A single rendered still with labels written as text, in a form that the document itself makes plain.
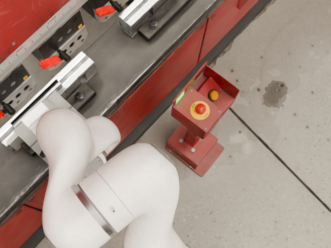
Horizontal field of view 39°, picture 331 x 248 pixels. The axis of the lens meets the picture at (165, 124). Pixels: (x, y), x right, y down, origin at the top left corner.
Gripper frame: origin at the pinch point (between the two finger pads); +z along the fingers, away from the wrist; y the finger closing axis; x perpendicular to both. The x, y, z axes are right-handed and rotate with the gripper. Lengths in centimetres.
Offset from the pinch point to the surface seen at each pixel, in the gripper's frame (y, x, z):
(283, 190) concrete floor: -66, 122, 36
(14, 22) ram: -8.8, -35.8, -26.3
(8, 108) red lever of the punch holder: 4.5, -18.0, -10.8
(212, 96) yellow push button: -53, 36, 13
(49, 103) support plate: -5.3, -4.0, 11.9
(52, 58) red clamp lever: -12.1, -20.7, -12.5
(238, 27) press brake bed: -115, 59, 83
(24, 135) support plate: 6.9, -2.1, 10.5
